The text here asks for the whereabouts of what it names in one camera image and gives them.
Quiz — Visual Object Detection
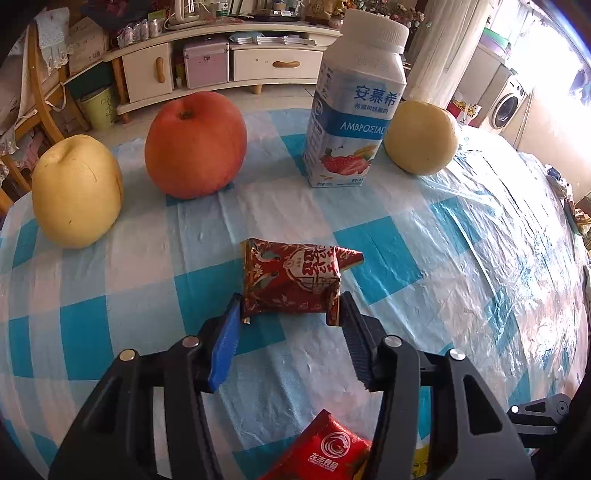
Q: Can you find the cream TV cabinet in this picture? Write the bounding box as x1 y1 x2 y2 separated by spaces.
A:
103 20 339 121

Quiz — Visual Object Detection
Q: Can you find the green waste bin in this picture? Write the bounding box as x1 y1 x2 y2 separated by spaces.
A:
79 86 118 131

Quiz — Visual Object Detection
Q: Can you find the right yellow pear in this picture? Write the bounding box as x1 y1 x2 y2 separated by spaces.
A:
384 100 459 176

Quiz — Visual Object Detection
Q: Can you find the blue checkered tablecloth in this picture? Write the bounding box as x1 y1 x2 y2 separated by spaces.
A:
1 109 588 479

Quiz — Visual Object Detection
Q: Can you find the left yellow pear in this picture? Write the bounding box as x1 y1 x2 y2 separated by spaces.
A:
31 134 123 249

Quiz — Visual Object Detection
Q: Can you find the red patterned candy wrapper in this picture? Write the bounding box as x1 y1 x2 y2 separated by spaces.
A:
240 238 365 326

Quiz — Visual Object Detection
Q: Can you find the white yogurt drink bottle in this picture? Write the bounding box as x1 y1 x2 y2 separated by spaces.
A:
303 9 409 187

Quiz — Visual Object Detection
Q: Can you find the small red candy wrapper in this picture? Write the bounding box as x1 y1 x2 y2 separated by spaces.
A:
262 409 372 480

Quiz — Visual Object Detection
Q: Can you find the white washing machine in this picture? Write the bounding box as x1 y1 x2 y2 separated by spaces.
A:
481 71 529 134

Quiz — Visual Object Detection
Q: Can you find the covered standing air conditioner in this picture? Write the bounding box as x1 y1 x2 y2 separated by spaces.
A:
404 0 497 108

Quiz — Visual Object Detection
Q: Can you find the red apple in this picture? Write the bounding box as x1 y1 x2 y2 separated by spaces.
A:
144 92 247 200

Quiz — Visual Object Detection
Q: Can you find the light wooden chair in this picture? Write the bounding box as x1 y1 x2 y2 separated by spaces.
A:
0 18 91 195

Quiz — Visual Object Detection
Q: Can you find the pink storage box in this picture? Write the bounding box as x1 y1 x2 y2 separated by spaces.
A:
183 36 229 89

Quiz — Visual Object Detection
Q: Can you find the yellow pear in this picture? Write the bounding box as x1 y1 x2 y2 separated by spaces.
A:
31 134 123 249
384 100 459 176

